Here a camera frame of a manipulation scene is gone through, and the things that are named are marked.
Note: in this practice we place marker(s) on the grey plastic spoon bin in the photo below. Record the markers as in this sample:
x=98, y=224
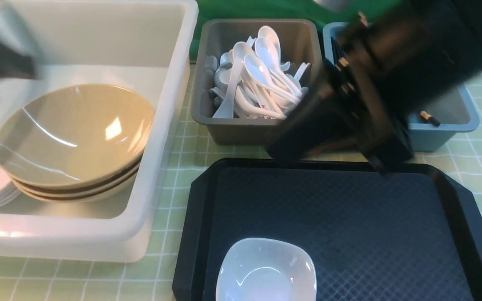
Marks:
x=299, y=44

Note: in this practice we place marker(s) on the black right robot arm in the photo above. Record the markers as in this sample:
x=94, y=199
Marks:
x=390, y=68

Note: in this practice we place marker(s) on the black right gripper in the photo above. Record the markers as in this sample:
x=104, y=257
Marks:
x=343, y=108

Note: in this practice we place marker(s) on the pile of black chopsticks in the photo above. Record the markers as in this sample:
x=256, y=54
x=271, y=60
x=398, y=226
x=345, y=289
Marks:
x=423, y=116

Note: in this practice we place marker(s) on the green checkered tablecloth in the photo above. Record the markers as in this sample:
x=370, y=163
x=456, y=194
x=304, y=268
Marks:
x=24, y=279

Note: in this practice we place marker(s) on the green backdrop cloth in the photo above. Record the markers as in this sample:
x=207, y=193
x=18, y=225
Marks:
x=303, y=9

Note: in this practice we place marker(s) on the white soup spoon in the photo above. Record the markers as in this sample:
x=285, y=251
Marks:
x=261, y=75

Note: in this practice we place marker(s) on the black serving tray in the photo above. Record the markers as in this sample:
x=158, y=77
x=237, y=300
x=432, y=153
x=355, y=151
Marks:
x=414, y=235

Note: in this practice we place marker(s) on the stacked tan bowls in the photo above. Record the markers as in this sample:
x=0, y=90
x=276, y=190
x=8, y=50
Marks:
x=82, y=143

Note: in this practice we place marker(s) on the pile of white spoons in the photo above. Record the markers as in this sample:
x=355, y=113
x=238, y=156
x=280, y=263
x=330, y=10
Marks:
x=252, y=82

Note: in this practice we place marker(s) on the white square dish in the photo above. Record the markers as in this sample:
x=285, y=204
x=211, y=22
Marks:
x=261, y=269

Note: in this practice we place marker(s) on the blue plastic chopstick bin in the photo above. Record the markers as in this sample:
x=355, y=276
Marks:
x=454, y=109

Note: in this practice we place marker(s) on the large white plastic tub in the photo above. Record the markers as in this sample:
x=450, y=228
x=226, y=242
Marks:
x=140, y=45

